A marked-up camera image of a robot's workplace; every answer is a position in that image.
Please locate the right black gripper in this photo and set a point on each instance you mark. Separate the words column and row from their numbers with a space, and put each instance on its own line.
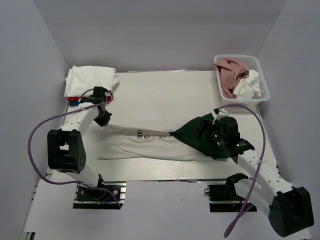
column 205, row 125

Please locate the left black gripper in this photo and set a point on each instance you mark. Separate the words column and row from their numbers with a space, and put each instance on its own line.
column 104, row 121

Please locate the white green Charlie Brown t-shirt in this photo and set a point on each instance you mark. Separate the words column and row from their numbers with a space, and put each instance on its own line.
column 172, row 140

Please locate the pink t-shirt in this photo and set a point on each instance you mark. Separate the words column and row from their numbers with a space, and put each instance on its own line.
column 230, row 72

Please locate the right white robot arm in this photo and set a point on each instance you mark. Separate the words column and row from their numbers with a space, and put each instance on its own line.
column 288, row 208

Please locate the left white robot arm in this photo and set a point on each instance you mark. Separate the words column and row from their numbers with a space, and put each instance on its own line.
column 65, row 147

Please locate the folded blue t-shirt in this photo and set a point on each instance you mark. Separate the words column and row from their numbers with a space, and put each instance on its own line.
column 74, row 103

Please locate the folded red t-shirt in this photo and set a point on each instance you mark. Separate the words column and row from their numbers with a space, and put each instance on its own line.
column 73, row 99

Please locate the folded white t-shirt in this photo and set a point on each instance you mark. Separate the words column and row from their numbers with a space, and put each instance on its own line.
column 83, row 78

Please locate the white plastic laundry basket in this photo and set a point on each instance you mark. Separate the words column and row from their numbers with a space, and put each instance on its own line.
column 253, row 64

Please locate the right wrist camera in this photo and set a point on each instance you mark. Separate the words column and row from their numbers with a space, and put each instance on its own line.
column 218, row 114

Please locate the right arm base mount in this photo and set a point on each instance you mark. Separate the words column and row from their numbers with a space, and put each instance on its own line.
column 221, row 201

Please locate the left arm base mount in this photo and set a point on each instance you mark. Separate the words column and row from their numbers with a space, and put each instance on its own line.
column 89, row 199

